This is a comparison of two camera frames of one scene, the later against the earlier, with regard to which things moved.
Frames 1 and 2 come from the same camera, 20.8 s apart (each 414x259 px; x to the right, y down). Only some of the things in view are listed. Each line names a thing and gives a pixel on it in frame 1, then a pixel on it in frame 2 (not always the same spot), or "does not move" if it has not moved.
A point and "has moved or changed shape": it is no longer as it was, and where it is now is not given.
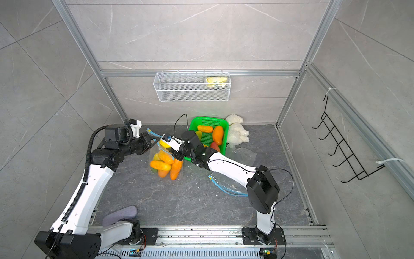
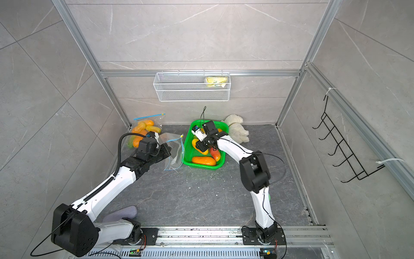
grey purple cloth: (129, 212) does not move
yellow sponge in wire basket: (213, 81) does not move
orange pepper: (163, 174) has moved or changed shape
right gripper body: (184, 152) -> (205, 144)
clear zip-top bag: (240, 155) -> (175, 140)
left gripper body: (141, 144) -> (160, 154)
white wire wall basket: (188, 86) does not move
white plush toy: (237, 133) does not move
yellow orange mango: (160, 165) -> (140, 128)
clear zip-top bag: (162, 163) -> (142, 125)
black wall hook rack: (350, 158) does not move
